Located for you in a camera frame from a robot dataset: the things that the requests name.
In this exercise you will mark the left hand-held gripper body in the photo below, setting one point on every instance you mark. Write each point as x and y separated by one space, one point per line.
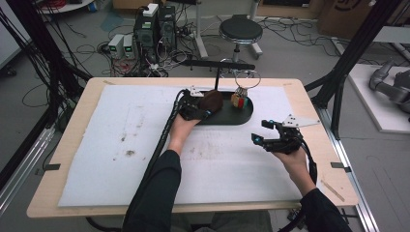
190 103

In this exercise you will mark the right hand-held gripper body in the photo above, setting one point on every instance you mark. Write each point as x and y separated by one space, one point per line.
286 141

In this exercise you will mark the brown pouch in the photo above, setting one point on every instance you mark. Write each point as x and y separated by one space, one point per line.
212 101

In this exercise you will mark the black key rack with tray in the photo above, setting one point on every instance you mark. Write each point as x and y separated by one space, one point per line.
232 116

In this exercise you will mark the person's right hand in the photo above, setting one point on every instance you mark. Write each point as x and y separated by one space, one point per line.
295 167

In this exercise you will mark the person's left hand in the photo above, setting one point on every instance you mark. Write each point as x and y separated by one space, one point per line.
182 132

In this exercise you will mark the black tape strip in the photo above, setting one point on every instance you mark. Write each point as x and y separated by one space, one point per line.
341 167
51 167

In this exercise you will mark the white table leg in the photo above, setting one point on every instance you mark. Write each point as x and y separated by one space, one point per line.
200 35

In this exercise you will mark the black computer tower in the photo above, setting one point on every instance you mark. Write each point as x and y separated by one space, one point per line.
167 27
145 38

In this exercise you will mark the grey power supply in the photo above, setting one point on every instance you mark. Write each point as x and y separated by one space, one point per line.
129 46
116 45

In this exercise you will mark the black round stool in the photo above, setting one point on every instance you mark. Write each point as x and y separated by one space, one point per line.
240 30

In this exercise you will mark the white platform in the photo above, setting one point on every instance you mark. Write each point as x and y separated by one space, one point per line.
370 109

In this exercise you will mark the white foam mat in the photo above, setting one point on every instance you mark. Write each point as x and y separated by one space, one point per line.
106 154

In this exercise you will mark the white box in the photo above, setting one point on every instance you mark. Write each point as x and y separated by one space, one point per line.
151 10

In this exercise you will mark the cardboard box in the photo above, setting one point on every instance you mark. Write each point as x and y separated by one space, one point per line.
341 16

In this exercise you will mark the white round table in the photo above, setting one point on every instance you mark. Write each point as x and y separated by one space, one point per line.
64 5

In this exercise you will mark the aluminium rail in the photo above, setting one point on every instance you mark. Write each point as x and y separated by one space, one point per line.
22 161
354 180

